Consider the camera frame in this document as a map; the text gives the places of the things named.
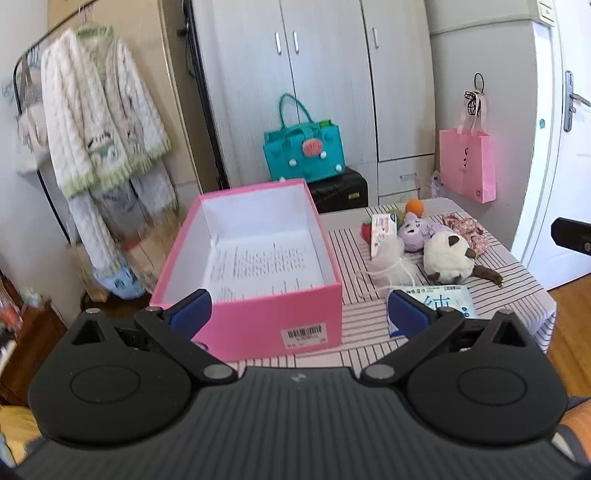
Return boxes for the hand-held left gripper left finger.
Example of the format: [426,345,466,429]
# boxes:
[69,288,238,385]

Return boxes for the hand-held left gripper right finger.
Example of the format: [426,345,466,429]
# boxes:
[359,289,533,385]

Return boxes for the blue white wipes packet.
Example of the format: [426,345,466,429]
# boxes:
[387,285,478,340]

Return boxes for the white brown cat plush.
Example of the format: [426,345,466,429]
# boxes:
[422,231,504,286]

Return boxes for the pink cardboard box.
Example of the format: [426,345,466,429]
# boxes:
[150,179,343,363]

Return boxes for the purple plush toy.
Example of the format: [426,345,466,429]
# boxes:
[397,211,451,252]

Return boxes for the small white carton box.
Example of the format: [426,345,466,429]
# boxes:
[369,213,400,259]

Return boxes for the floral fabric scrunchie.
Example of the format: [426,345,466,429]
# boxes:
[442,212,488,254]

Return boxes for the white door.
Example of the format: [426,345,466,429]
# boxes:
[510,23,591,291]

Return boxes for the pink shopping bag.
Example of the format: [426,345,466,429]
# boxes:
[438,92,497,204]

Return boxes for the white fluffy pajama pants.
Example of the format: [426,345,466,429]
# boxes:
[69,161,178,296]

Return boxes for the black suitcase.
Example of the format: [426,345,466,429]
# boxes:
[307,167,370,214]

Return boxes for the dark wooden cabinet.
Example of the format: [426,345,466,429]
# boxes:
[0,268,68,407]

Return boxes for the teal felt tote bag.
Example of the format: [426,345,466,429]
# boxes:
[263,93,347,182]

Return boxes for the white green fluffy cardigan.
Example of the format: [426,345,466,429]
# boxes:
[41,25,171,199]

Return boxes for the grey white wardrobe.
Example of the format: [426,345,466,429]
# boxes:
[189,0,437,206]

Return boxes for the white hanging garment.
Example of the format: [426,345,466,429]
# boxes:
[14,65,51,174]

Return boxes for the black clothes rack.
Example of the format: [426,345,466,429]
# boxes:
[11,0,102,245]

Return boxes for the silver door handle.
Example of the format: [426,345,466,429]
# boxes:
[563,71,591,132]

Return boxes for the black looped cord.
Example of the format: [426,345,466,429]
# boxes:
[464,73,486,116]

